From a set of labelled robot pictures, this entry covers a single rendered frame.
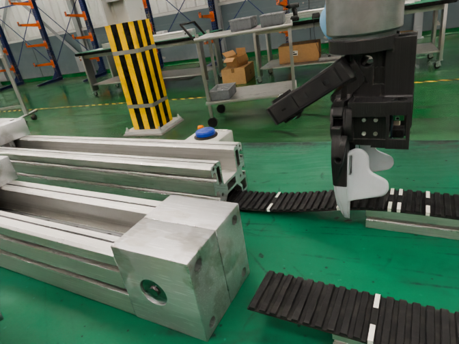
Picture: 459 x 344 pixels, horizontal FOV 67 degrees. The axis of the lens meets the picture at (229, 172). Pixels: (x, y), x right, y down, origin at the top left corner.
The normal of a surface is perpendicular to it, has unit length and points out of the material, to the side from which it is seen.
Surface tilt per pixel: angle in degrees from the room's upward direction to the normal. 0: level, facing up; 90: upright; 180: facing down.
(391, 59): 90
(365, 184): 80
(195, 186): 90
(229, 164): 90
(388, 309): 0
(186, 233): 0
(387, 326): 0
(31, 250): 90
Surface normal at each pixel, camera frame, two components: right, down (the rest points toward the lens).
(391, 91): -0.45, 0.44
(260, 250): -0.15, -0.89
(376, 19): 0.03, 0.42
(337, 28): -0.81, 0.36
